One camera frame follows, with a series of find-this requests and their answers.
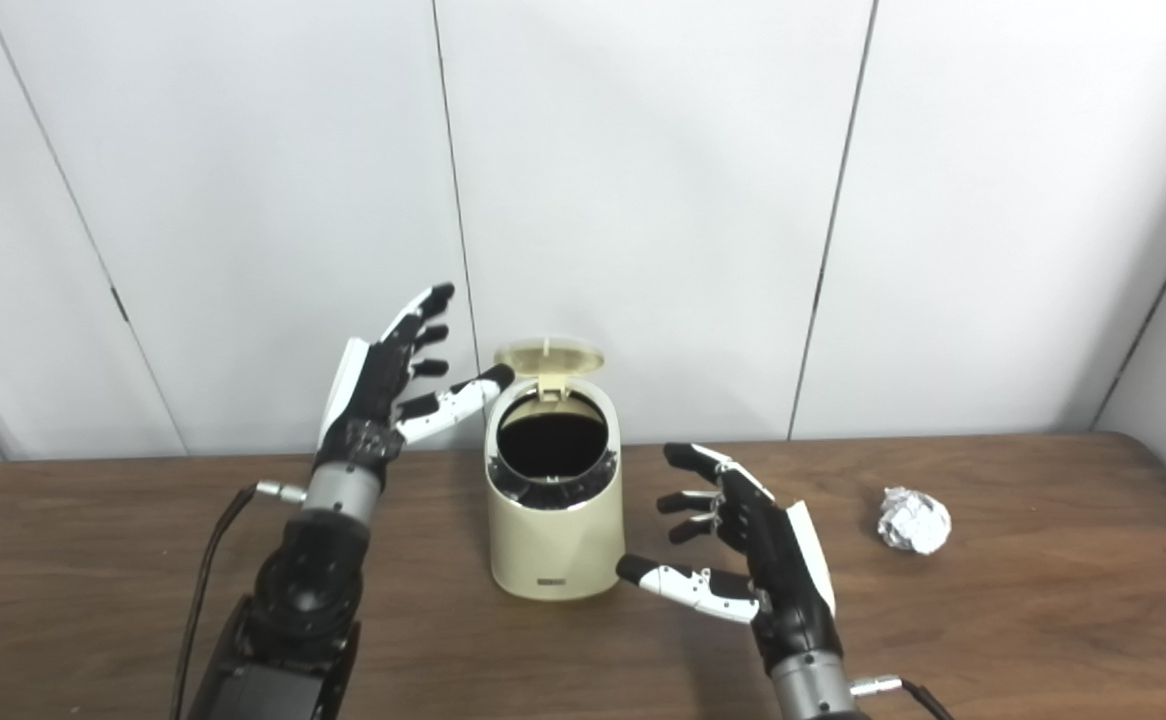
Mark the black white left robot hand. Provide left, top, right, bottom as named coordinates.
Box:
left=315, top=282, right=516, bottom=471

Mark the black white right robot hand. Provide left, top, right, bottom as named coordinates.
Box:
left=615, top=443, right=841, bottom=673

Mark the white paper ball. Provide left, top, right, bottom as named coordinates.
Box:
left=877, top=486, right=952, bottom=556

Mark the round cream bin lid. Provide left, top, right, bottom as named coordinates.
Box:
left=494, top=338, right=606, bottom=403

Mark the cream-colored bin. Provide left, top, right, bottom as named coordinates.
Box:
left=484, top=338, right=627, bottom=602

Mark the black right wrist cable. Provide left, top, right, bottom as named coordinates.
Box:
left=849, top=675, right=956, bottom=720

